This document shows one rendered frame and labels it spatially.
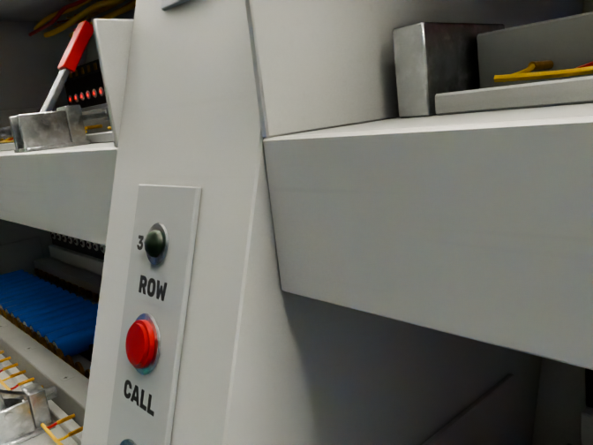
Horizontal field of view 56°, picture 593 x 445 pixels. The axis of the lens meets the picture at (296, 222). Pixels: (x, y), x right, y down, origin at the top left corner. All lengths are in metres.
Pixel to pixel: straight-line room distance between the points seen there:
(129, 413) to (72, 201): 0.13
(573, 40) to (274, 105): 0.09
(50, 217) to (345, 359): 0.20
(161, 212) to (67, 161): 0.11
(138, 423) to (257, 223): 0.08
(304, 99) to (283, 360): 0.08
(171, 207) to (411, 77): 0.09
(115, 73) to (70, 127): 0.16
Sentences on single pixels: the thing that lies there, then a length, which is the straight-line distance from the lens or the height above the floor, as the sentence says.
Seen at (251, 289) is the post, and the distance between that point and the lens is 0.16.
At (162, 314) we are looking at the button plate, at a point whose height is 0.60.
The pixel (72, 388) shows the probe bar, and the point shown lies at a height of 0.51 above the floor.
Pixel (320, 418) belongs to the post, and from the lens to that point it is 0.19.
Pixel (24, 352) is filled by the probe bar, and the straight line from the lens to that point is 0.49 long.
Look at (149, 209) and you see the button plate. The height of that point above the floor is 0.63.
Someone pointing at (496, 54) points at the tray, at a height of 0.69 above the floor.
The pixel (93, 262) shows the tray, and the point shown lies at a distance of 0.69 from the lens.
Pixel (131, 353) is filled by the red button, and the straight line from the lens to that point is 0.20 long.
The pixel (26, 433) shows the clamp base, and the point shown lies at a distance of 0.41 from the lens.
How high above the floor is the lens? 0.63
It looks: 1 degrees up
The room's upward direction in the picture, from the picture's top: 7 degrees clockwise
